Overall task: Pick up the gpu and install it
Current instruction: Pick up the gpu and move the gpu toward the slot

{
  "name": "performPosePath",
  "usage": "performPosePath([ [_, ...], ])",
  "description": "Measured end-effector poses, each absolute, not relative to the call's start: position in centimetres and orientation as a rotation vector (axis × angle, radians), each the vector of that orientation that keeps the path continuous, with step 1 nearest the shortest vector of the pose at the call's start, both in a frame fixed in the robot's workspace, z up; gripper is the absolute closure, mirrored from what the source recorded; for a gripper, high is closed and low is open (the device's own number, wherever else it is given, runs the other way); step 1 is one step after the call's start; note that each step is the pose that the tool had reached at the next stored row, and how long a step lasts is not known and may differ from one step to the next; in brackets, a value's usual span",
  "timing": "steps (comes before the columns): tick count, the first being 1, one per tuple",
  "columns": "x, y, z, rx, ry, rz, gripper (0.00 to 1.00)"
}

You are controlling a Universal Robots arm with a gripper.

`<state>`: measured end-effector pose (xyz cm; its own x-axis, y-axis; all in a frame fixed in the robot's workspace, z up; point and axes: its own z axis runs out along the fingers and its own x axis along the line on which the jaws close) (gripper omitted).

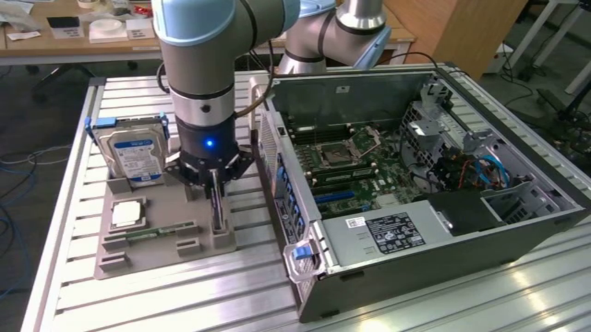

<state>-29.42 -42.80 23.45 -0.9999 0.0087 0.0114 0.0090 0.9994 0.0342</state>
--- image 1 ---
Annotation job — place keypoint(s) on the metal socket cover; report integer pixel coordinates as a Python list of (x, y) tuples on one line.
[(367, 138)]

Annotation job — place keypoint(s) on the blue expansion slot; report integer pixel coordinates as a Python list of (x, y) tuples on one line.
[(335, 197)]

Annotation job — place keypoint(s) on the white desk frame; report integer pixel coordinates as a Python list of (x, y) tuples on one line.
[(544, 27)]

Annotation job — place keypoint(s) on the open black PC case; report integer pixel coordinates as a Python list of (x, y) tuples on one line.
[(415, 276)]

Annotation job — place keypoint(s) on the metal disk bay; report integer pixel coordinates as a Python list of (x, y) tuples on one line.
[(427, 138)]

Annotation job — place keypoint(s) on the CPU socket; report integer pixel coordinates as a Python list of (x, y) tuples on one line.
[(335, 152)]

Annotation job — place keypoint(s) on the hard disk with blue carrier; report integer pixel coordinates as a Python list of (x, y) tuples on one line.
[(131, 152)]

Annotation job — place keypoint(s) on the white box with bowl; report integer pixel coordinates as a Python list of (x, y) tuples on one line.
[(108, 31)]

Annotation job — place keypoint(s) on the wooden cabinet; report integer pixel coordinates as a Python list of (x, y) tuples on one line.
[(462, 31)]

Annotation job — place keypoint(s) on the green motherboard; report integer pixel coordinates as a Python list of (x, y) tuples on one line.
[(370, 186)]

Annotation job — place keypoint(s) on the CPU chip with silver lid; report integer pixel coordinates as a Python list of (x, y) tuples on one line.
[(127, 214)]

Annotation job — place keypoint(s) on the blue case latch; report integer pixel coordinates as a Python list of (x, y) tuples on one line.
[(302, 252)]

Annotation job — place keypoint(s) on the grey parts rack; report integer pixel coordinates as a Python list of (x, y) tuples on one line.
[(162, 252)]

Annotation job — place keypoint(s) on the tape roll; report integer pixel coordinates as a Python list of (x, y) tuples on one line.
[(87, 3)]

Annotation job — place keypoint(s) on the grey power supply unit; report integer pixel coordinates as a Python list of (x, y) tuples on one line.
[(383, 235)]

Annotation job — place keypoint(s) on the plain white box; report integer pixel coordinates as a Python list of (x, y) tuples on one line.
[(140, 29)]

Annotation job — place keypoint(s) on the white paper card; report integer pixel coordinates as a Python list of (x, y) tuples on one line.
[(23, 35)]

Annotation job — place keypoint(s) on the red packet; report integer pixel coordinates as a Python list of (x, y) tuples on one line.
[(142, 11)]

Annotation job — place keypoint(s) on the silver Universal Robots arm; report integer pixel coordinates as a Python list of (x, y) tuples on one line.
[(199, 52)]

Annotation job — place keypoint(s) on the black and white box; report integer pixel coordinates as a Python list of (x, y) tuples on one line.
[(64, 27)]

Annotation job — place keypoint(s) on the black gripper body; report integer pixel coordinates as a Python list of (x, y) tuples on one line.
[(207, 138)]

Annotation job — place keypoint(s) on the wooden table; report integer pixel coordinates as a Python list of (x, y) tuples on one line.
[(69, 48)]

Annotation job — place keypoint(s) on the installed black RAM stick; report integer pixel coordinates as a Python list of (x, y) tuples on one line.
[(343, 174)]

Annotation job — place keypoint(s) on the black fan shroud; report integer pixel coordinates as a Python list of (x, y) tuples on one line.
[(462, 214)]

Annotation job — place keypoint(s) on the green RAM stick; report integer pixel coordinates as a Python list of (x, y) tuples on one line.
[(156, 232)]

